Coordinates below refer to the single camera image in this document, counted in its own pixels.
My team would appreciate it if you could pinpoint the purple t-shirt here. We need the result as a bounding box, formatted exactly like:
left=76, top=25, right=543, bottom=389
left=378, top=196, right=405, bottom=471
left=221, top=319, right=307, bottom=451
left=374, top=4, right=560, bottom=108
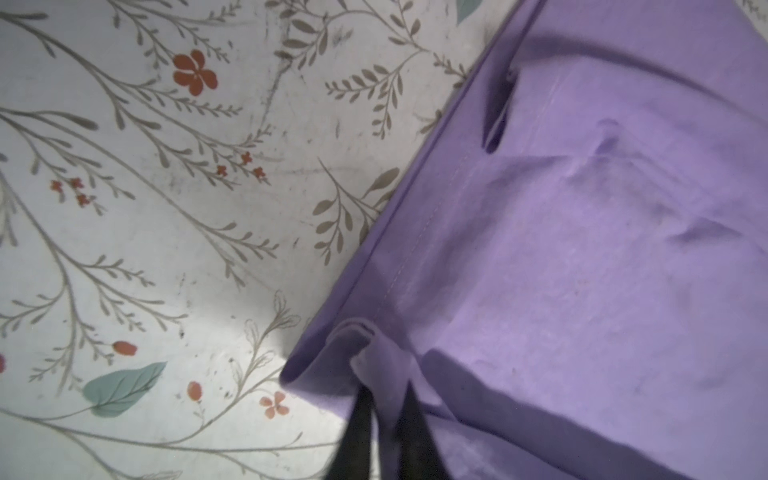
left=280, top=1, right=767, bottom=479

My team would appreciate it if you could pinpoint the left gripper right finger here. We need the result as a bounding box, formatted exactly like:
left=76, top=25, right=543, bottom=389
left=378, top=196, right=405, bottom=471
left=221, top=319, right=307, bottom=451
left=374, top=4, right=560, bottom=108
left=396, top=383, right=451, bottom=480

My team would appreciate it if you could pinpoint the floral table mat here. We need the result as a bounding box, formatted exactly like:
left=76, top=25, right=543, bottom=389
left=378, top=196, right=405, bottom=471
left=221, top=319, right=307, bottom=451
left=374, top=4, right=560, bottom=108
left=1, top=1, right=524, bottom=479

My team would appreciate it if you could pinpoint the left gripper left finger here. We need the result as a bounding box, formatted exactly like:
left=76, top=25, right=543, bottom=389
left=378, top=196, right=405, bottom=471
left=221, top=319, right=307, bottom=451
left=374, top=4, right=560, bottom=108
left=325, top=386, right=373, bottom=480

